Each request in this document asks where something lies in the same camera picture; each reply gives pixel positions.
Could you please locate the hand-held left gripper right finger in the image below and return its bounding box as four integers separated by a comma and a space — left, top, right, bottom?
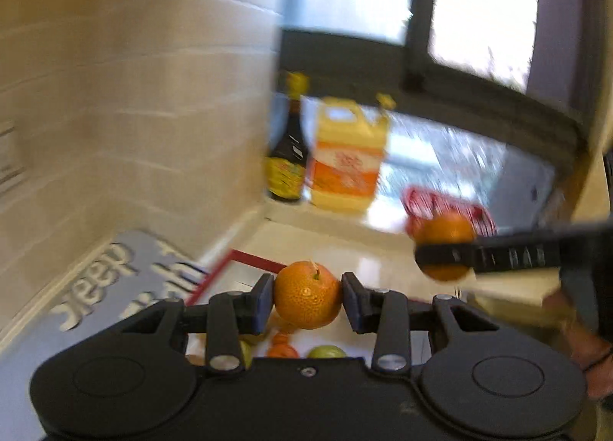
341, 271, 501, 372

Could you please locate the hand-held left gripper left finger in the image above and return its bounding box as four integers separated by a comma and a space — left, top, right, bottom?
122, 273, 276, 372

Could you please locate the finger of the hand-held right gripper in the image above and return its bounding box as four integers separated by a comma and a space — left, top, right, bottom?
414, 230, 566, 275

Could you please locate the orange mandarin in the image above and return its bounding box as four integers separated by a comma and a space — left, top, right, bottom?
273, 260, 342, 331
266, 332, 302, 359
413, 212, 477, 281

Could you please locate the red box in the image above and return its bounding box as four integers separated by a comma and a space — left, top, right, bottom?
184, 250, 470, 363

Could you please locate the green apple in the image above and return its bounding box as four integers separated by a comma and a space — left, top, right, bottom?
238, 335, 269, 368
306, 344, 349, 360

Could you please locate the person's right forearm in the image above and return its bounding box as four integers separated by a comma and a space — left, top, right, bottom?
572, 343, 613, 401

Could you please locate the person's right hand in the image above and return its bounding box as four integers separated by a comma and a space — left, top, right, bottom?
543, 290, 603, 361

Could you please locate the yellow oil jug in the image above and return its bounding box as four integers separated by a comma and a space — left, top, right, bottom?
306, 94, 391, 214

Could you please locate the dark sauce bottle yellow label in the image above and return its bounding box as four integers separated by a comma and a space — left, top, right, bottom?
266, 72, 310, 205

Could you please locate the blue printed blanket pink trim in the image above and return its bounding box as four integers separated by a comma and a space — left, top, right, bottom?
0, 228, 211, 441

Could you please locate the dark window frame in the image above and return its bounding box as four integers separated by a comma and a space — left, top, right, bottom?
280, 0, 592, 157

